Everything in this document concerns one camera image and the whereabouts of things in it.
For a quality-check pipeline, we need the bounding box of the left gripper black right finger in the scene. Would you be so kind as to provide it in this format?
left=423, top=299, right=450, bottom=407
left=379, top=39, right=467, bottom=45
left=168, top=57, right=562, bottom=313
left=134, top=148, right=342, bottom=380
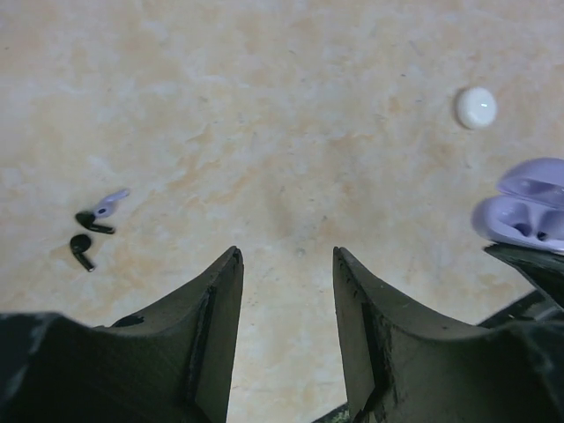
left=333, top=248, right=563, bottom=422

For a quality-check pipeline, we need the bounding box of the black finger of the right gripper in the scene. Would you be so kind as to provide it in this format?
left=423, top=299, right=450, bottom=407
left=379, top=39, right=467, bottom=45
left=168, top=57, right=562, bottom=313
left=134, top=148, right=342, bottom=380
left=484, top=243, right=563, bottom=308

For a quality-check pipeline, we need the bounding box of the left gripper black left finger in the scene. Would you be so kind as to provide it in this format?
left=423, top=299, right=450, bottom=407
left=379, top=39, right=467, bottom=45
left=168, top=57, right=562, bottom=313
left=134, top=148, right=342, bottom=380
left=1, top=248, right=244, bottom=422

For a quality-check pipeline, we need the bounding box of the purple round charging case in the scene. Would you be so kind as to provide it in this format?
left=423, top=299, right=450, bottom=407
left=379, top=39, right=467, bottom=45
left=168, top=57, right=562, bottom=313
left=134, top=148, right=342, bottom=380
left=471, top=158, right=563, bottom=253

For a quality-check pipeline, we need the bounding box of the white earbud charging case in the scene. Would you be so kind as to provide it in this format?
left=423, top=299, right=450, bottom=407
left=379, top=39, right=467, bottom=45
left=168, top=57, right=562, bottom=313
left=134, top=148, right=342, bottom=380
left=455, top=86, right=498, bottom=130

